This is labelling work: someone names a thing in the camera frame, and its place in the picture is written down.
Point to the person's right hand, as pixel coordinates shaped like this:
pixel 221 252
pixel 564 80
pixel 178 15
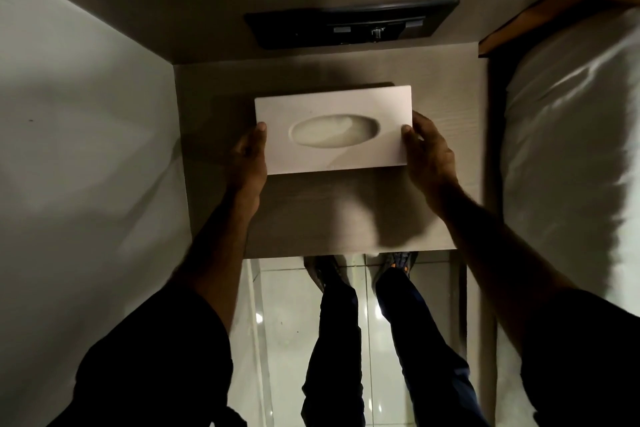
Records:
pixel 432 159

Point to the black wall switch panel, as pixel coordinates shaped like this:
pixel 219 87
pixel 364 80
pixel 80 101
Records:
pixel 350 24

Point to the white tissue box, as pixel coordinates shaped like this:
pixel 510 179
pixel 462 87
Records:
pixel 335 106

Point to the beige bedside table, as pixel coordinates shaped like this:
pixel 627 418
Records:
pixel 330 214

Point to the dark blue trousers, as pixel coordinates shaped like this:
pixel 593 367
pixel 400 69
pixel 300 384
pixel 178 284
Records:
pixel 335 351

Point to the black shirt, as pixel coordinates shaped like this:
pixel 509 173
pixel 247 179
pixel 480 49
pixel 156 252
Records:
pixel 160 366

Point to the person's right forearm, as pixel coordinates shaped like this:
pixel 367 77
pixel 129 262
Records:
pixel 492 251

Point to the person's left thumb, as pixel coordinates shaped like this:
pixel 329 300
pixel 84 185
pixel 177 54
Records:
pixel 258 136

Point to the dark sneaker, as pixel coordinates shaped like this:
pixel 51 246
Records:
pixel 322 269
pixel 397 262

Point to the person's left hand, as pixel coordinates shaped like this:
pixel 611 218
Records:
pixel 246 166

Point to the small silver panel knob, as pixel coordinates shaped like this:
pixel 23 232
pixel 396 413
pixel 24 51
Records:
pixel 376 33

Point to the person's left forearm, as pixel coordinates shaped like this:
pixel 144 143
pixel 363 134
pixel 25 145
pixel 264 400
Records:
pixel 222 251

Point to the person's right thumb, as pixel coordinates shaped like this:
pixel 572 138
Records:
pixel 409 137

